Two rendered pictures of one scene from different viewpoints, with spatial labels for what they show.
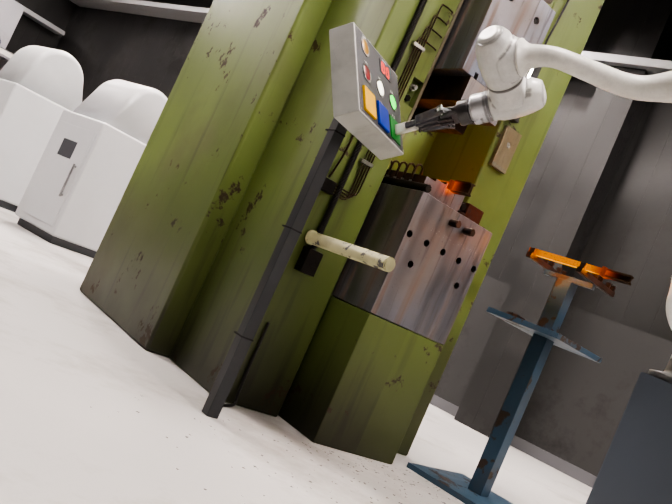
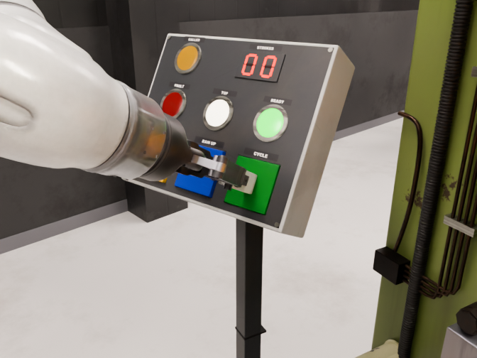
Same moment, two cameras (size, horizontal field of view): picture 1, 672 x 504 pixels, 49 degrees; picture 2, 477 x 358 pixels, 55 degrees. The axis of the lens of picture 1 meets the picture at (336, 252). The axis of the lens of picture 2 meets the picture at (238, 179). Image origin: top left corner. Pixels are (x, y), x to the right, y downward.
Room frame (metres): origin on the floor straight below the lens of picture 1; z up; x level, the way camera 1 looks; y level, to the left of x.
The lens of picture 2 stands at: (2.30, -0.64, 1.27)
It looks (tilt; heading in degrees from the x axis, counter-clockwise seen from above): 22 degrees down; 97
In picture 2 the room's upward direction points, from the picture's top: straight up
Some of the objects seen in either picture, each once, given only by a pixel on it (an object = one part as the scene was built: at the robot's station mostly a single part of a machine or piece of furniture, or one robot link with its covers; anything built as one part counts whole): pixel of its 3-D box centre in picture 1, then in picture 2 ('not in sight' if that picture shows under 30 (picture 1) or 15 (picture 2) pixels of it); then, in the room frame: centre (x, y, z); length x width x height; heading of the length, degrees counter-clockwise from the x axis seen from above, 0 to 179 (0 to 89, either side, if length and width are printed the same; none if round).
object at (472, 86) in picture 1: (444, 100); not in sight; (2.79, -0.14, 1.32); 0.42 x 0.20 x 0.10; 35
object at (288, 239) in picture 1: (284, 248); (248, 353); (2.23, 0.15, 0.54); 0.04 x 0.04 x 1.08; 35
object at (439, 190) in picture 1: (406, 186); not in sight; (2.79, -0.14, 0.96); 0.42 x 0.20 x 0.09; 35
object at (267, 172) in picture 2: (392, 130); (253, 185); (2.25, -0.01, 1.00); 0.07 x 0.05 x 0.07; 150
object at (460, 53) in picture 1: (477, 47); not in sight; (2.81, -0.18, 1.56); 0.42 x 0.39 x 0.40; 35
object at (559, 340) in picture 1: (544, 335); not in sight; (2.80, -0.85, 0.66); 0.40 x 0.30 x 0.02; 135
